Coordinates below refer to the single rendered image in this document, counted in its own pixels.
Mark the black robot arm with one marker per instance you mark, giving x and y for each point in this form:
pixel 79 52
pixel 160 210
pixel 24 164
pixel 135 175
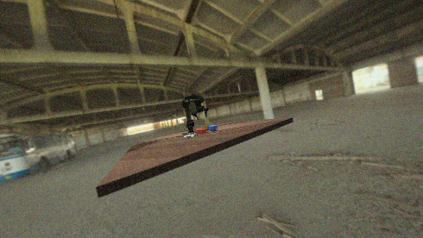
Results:
pixel 199 100

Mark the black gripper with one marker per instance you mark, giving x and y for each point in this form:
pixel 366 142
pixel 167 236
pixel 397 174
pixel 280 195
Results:
pixel 205 110

